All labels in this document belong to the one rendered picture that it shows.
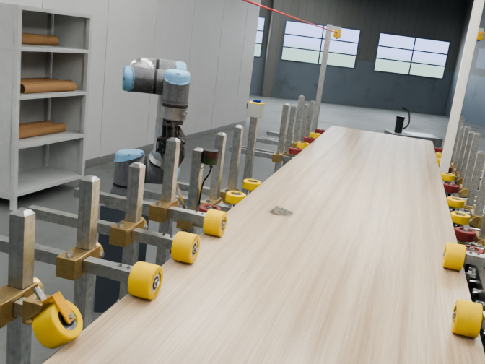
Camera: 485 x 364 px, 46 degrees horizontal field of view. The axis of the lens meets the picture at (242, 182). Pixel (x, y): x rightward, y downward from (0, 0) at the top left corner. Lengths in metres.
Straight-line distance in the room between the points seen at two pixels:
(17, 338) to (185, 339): 0.35
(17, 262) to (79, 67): 4.21
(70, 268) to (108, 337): 0.25
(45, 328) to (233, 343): 0.37
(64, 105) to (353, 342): 4.48
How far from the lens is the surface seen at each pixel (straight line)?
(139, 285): 1.33
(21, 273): 1.24
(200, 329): 1.26
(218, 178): 2.33
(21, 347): 1.31
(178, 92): 1.97
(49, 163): 5.67
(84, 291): 1.49
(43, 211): 1.75
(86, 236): 1.43
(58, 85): 5.03
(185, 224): 2.07
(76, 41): 5.36
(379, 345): 1.33
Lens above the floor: 1.51
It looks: 14 degrees down
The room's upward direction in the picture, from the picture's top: 7 degrees clockwise
